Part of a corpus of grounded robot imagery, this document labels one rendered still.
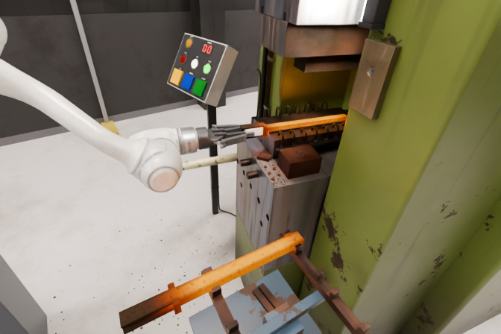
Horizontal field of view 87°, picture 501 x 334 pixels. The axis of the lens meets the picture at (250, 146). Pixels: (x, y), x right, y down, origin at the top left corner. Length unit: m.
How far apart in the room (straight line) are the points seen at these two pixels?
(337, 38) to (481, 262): 0.88
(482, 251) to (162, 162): 1.06
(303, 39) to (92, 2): 2.50
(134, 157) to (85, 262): 1.32
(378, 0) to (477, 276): 0.97
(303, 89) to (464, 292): 0.97
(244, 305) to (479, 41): 0.81
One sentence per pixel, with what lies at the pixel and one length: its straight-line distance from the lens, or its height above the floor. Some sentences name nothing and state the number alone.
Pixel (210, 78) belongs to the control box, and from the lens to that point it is 1.28.
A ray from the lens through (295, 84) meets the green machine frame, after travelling 1.18.
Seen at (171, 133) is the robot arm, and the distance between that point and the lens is 0.86.
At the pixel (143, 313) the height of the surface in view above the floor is 0.94.
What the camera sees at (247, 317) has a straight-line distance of 0.88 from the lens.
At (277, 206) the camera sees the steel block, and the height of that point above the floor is 0.83.
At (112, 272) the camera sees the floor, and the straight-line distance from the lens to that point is 1.86.
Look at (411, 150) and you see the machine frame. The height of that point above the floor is 1.16.
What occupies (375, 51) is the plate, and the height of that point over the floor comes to 1.34.
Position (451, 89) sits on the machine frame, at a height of 1.31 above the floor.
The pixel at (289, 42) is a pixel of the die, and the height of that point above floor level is 1.31.
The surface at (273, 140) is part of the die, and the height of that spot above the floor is 0.99.
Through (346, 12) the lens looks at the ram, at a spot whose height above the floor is 1.40.
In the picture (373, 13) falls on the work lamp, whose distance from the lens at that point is 0.69.
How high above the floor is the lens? 1.47
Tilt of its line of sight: 33 degrees down
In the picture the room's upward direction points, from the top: 3 degrees clockwise
